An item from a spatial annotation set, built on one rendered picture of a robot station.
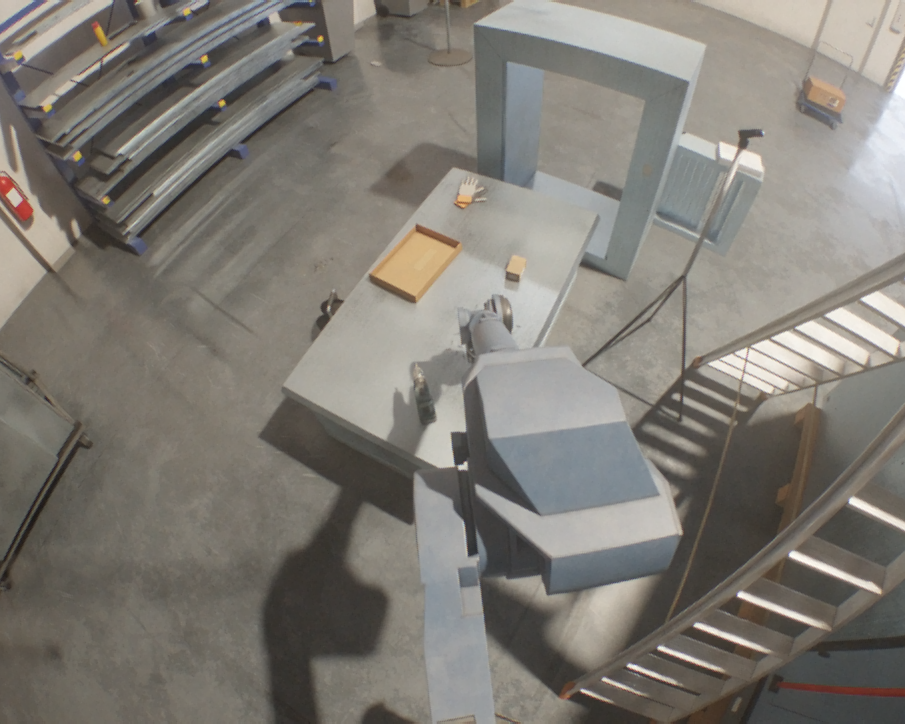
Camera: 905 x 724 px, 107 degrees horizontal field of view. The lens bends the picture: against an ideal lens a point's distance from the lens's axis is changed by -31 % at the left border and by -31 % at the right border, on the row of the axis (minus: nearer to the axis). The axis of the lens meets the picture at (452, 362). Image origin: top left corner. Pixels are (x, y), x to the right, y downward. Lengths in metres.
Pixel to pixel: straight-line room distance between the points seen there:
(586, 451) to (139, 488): 3.01
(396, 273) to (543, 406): 1.86
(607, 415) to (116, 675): 3.19
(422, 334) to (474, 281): 0.40
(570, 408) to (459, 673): 0.51
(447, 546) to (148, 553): 2.59
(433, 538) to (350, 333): 1.63
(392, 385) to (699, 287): 2.37
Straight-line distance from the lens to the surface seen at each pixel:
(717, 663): 1.95
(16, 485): 3.64
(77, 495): 3.81
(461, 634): 0.91
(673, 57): 2.78
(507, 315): 1.80
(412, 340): 2.29
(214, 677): 2.99
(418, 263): 2.57
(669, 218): 3.98
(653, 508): 0.85
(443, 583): 0.88
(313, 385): 2.29
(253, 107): 5.25
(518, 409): 0.77
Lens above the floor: 2.57
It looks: 60 degrees down
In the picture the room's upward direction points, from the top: 6 degrees counter-clockwise
